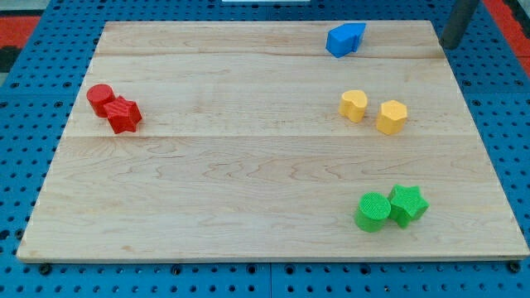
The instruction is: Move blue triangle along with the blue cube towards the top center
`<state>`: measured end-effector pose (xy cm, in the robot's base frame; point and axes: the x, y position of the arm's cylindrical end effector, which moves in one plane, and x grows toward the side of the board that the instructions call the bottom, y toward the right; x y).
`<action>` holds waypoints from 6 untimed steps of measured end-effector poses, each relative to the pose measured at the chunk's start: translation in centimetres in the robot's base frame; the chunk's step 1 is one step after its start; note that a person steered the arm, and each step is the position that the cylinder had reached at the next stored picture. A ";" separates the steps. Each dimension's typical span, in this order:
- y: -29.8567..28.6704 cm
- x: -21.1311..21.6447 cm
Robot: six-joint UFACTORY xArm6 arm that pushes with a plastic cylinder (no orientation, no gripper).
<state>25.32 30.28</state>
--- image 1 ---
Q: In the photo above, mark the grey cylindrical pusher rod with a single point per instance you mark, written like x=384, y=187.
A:
x=457, y=23

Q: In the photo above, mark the blue triangle block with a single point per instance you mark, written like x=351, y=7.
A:
x=353, y=34

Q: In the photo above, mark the blue cube block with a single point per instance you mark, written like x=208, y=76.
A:
x=334, y=42

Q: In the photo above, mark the yellow hexagon block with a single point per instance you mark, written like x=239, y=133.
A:
x=392, y=116

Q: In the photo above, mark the yellow heart block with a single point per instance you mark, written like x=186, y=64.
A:
x=353, y=104

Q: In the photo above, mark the green star block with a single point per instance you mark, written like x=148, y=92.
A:
x=407, y=204

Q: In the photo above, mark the green cylinder block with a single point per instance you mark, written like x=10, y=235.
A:
x=372, y=212

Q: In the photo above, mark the wooden board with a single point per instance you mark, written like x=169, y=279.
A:
x=242, y=156

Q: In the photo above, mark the red star block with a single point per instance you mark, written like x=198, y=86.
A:
x=123, y=115

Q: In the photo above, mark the red cylinder block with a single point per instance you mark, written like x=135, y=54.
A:
x=98, y=95

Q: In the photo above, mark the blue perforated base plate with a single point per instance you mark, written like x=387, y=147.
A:
x=38, y=94

